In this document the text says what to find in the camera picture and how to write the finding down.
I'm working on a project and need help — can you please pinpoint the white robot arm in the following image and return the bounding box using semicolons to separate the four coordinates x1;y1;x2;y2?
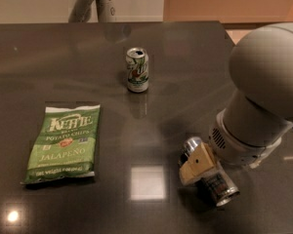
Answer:
180;22;293;185

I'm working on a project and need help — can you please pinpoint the green white soda can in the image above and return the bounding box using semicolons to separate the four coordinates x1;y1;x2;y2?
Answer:
126;47;148;93

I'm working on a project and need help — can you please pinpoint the silver redbull can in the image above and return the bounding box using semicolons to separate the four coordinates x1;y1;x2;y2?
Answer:
179;136;239;207

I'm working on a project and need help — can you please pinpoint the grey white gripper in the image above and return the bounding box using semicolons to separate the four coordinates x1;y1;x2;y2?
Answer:
179;110;281;185

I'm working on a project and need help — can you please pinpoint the green jalapeno chips bag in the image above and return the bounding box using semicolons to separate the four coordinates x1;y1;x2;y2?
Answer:
23;105;101;184

